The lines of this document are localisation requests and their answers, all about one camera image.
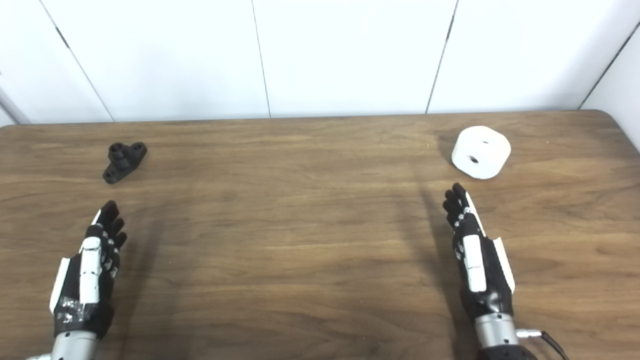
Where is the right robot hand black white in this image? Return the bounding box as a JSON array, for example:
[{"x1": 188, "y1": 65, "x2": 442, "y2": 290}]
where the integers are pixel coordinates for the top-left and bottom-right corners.
[{"x1": 442, "y1": 182, "x2": 516, "y2": 321}]

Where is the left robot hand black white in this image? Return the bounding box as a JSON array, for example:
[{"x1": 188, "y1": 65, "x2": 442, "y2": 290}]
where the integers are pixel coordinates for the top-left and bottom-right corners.
[{"x1": 49, "y1": 200, "x2": 128, "y2": 341}]

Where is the round white piece with holes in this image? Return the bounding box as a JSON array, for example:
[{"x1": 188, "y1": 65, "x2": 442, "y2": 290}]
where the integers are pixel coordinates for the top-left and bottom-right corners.
[{"x1": 451, "y1": 126, "x2": 512, "y2": 180}]

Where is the black flanged holder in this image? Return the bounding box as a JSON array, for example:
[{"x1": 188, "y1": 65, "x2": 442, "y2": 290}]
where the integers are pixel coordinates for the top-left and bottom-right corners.
[{"x1": 102, "y1": 142, "x2": 148, "y2": 185}]

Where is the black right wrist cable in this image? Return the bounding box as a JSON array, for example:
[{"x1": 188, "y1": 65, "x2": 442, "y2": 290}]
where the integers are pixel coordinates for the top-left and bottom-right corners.
[{"x1": 516, "y1": 328, "x2": 571, "y2": 360}]

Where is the grey wall corner post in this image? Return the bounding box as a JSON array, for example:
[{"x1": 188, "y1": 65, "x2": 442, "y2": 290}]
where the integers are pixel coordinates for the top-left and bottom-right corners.
[{"x1": 0, "y1": 75, "x2": 32, "y2": 125}]

